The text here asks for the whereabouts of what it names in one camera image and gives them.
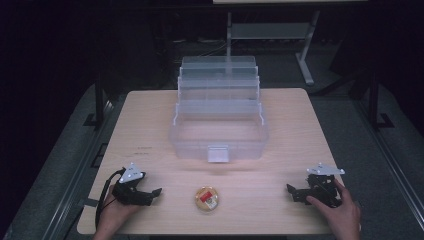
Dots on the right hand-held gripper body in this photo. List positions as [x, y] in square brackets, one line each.
[320, 185]

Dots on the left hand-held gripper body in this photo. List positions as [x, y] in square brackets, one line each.
[128, 189]

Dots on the round pastry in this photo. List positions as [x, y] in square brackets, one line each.
[207, 198]

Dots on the clear plastic tiered storage box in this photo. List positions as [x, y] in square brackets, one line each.
[218, 110]

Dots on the person's left hand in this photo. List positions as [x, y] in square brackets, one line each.
[114, 216]

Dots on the person's right hand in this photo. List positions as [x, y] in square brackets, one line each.
[340, 213]

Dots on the grey metal stand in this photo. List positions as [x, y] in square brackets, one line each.
[271, 43]

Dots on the black metal post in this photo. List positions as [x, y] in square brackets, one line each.
[376, 103]
[99, 100]

